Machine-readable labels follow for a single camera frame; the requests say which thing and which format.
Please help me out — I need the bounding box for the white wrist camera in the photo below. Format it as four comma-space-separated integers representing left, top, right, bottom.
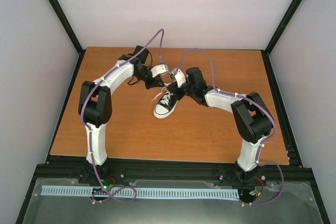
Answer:
150, 64, 169, 78
170, 68, 186, 88

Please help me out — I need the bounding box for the black aluminium frame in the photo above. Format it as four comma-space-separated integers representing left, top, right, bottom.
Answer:
16, 0, 330, 223

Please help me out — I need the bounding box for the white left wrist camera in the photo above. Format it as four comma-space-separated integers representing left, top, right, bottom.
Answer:
150, 64, 169, 78

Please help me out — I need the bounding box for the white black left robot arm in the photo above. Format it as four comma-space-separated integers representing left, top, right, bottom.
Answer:
78, 46, 169, 184

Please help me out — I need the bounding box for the black white canvas sneaker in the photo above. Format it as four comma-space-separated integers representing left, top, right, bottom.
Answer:
153, 89, 179, 119

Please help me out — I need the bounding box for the light blue slotted cable duct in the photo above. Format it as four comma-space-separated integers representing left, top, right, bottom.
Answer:
40, 185, 239, 201

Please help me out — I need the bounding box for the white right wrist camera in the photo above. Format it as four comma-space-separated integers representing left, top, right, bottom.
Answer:
170, 68, 186, 88

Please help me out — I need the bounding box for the clear acrylic cover plate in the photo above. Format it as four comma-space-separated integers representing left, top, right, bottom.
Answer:
23, 179, 322, 223

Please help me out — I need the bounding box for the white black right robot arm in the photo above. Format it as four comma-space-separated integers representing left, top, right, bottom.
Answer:
169, 67, 276, 185

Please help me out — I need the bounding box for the white shoelace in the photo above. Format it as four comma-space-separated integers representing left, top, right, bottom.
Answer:
152, 83, 176, 111

